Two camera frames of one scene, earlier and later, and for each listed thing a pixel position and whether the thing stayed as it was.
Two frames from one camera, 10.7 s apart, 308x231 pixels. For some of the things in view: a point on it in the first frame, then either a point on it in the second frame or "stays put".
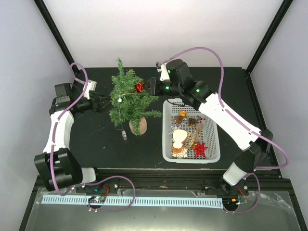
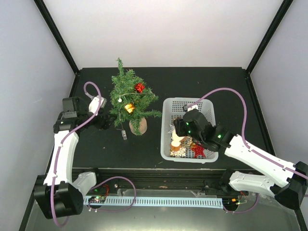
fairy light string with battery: x=123 y=133 stays put
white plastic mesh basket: x=210 y=134 stays put
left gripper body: x=95 y=109 → x=98 y=124
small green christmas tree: x=126 y=103 stays put
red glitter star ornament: x=199 y=149 stays put
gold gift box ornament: x=182 y=114 → x=129 y=107
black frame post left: x=55 y=30 stays put
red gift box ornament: x=139 y=87 stays put
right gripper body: x=154 y=86 → x=181 y=132
